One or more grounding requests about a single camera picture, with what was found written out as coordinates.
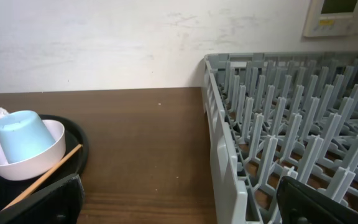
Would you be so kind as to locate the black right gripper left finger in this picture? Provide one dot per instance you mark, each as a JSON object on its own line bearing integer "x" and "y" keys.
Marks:
{"x": 60, "y": 202}

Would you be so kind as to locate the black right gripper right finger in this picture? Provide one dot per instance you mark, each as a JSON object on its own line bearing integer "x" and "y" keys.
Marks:
{"x": 299, "y": 203}

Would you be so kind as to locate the grey dishwasher rack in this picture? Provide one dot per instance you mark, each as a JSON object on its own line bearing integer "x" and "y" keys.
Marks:
{"x": 272, "y": 115}

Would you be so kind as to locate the wooden chopstick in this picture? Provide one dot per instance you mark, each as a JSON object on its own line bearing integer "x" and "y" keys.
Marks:
{"x": 32, "y": 188}

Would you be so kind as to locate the round black tray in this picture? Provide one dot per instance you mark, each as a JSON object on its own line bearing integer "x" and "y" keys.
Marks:
{"x": 74, "y": 135}

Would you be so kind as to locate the light blue cup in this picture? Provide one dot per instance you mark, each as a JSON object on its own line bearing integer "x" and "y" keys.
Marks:
{"x": 23, "y": 135}

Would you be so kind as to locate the pink bowl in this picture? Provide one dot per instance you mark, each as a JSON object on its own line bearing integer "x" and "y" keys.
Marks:
{"x": 40, "y": 163}

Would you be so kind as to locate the beige wall control panel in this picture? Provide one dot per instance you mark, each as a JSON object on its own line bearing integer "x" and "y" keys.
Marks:
{"x": 329, "y": 18}

